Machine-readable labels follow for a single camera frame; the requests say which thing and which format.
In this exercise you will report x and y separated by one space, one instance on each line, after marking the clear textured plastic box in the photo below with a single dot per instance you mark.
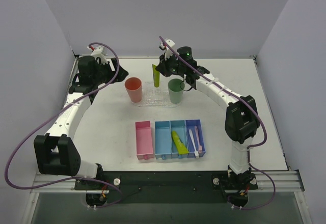
150 93

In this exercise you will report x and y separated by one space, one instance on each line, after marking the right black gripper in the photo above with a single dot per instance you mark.
164 66

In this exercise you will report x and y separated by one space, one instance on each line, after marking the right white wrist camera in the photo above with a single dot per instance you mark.
168 46

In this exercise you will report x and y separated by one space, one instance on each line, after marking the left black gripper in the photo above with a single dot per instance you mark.
112 68

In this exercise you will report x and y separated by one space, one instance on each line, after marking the purple-blue storage bin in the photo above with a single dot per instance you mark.
195 138

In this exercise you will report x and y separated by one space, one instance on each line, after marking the clear textured oval tray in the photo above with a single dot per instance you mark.
144 103

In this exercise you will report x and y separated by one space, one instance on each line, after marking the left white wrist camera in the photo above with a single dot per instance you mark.
99 54

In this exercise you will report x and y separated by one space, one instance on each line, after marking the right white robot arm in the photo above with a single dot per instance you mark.
240 123

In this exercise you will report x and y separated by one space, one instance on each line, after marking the light blue bin middle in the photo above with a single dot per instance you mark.
179 127

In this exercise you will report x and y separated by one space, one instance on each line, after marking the white toothbrush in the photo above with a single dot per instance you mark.
193 143

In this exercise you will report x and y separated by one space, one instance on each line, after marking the yellow-green toothpaste tube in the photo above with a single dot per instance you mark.
156 76
182 149

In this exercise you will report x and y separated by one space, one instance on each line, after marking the pink storage bin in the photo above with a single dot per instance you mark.
144 143

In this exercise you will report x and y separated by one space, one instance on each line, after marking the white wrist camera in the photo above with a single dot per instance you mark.
168 46
99 54

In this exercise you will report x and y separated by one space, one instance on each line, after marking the pink toothbrush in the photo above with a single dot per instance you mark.
198 139

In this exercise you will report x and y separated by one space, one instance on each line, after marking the green plastic cup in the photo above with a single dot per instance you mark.
175 87

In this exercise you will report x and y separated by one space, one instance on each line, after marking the orange plastic cup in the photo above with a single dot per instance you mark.
133 86

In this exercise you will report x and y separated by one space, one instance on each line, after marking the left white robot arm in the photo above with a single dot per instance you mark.
55 151

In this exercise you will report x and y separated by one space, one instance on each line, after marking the light blue bin left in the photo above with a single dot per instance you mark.
163 146

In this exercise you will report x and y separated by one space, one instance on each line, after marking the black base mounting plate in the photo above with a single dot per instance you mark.
170 187

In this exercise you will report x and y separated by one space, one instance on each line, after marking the light blue bin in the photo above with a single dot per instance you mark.
179 127
163 146

